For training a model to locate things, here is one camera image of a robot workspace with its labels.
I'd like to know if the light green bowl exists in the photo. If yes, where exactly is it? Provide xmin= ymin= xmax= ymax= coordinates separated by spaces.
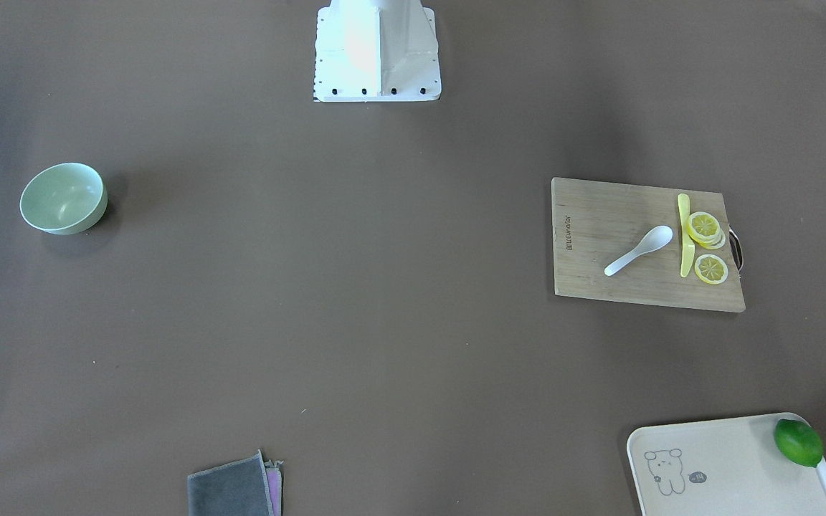
xmin=19 ymin=163 xmax=108 ymax=235

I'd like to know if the white ceramic spoon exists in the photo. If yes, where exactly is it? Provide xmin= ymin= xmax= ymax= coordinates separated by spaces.
xmin=604 ymin=225 xmax=674 ymax=277

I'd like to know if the bamboo cutting board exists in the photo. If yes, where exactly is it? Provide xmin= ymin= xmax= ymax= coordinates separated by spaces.
xmin=551 ymin=178 xmax=746 ymax=313

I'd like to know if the yellow plastic knife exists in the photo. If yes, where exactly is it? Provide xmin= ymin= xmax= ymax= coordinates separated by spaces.
xmin=676 ymin=193 xmax=696 ymax=278

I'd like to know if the grey folded cloth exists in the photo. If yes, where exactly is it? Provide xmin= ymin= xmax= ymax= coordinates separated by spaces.
xmin=187 ymin=450 xmax=284 ymax=515

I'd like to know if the single lemon slice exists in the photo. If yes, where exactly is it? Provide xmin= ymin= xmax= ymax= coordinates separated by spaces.
xmin=693 ymin=254 xmax=730 ymax=285

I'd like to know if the green lime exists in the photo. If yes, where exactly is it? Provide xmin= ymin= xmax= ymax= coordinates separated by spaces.
xmin=773 ymin=419 xmax=824 ymax=468

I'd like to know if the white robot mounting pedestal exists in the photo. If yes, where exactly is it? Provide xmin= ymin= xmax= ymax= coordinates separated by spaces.
xmin=313 ymin=1 xmax=442 ymax=102

